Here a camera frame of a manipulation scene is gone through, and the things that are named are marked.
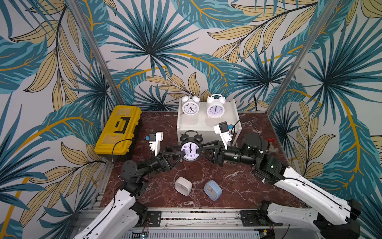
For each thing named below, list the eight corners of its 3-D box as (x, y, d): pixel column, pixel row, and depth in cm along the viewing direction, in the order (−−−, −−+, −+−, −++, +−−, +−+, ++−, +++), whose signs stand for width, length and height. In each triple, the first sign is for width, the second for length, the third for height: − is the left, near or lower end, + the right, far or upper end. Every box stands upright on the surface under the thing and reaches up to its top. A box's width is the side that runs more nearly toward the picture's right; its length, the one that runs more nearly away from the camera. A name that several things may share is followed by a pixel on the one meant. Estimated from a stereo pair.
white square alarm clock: (174, 190, 84) (173, 185, 77) (179, 180, 88) (178, 175, 81) (188, 197, 82) (187, 193, 75) (192, 187, 85) (193, 182, 78)
